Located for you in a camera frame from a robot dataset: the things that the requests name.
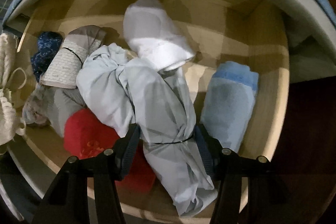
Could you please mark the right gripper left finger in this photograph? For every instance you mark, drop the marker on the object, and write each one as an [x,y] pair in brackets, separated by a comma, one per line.
[125,149]

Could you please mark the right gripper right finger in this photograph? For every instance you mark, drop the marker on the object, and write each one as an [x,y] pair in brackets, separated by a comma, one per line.
[209,149]

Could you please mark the red underwear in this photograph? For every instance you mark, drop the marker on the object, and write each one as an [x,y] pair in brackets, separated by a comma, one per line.
[85,137]

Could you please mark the light blue underwear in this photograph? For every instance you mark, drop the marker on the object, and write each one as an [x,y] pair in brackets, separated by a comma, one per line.
[229,103]

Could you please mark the light blue garment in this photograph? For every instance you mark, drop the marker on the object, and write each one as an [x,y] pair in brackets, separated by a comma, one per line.
[147,108]

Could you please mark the grey knit garment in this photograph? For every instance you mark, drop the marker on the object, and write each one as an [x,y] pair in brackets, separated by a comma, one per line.
[52,106]

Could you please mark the navy floral underwear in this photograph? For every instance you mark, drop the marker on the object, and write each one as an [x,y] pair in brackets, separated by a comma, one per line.
[48,45]

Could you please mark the wooden drawer grey front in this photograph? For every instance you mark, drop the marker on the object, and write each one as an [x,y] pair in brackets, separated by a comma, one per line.
[192,37]

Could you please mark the grey honeycomb rolled underwear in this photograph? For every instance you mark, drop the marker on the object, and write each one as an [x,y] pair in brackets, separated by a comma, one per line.
[70,58]

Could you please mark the white rolled underwear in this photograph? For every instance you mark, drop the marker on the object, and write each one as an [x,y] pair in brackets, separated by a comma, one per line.
[152,34]

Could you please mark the cream knitted cloth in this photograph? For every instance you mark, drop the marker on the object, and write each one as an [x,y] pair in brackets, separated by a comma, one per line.
[11,123]

